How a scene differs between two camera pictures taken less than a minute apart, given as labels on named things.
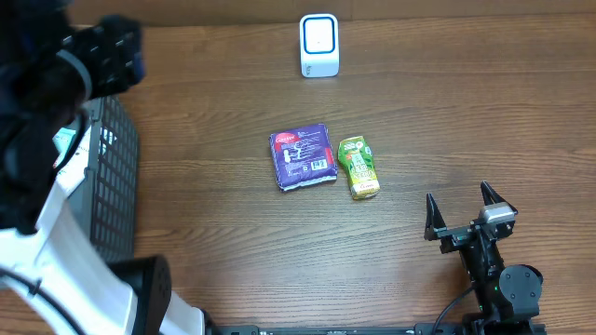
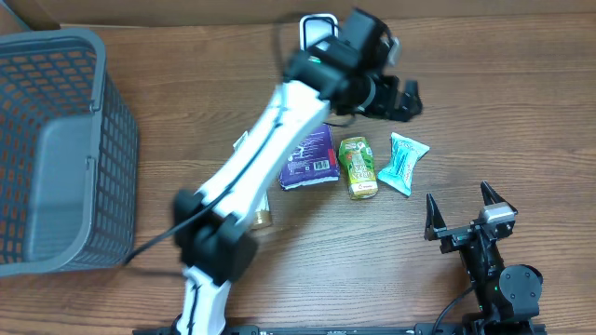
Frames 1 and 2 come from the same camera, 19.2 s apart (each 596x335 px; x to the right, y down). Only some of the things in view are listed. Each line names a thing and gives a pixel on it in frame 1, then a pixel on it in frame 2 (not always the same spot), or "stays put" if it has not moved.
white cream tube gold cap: (74, 173) -> (264, 215)
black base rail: (419, 329) stays put
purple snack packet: (303, 156) stays put
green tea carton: (357, 157) stays put
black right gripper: (456, 235) stays put
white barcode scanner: (319, 45) stays put
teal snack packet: (61, 141) -> (404, 154)
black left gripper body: (111, 64) -> (386, 98)
